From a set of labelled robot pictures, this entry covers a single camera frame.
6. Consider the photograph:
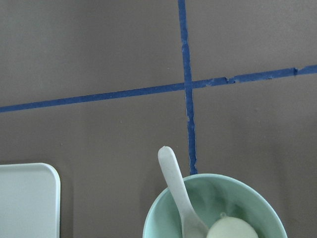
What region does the white ceramic spoon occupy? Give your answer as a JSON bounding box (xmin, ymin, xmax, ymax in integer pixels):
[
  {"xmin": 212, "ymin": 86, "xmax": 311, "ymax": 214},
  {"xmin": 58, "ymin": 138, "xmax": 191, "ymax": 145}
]
[{"xmin": 158, "ymin": 146, "xmax": 209, "ymax": 238}]

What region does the white steamed bun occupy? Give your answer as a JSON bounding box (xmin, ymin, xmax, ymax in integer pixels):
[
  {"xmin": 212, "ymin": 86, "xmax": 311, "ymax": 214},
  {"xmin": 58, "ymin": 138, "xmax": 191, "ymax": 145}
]
[{"xmin": 207, "ymin": 216, "xmax": 259, "ymax": 238}]

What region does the green bowl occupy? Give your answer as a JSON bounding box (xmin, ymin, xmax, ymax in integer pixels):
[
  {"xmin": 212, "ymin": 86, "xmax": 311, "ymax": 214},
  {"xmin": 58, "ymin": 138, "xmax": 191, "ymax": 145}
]
[{"xmin": 143, "ymin": 174, "xmax": 287, "ymax": 238}]

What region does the white bear tray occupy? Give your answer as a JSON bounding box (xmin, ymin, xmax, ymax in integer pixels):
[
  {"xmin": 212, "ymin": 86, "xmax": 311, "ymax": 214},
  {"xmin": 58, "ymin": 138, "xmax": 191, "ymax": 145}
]
[{"xmin": 0, "ymin": 163, "xmax": 61, "ymax": 238}]

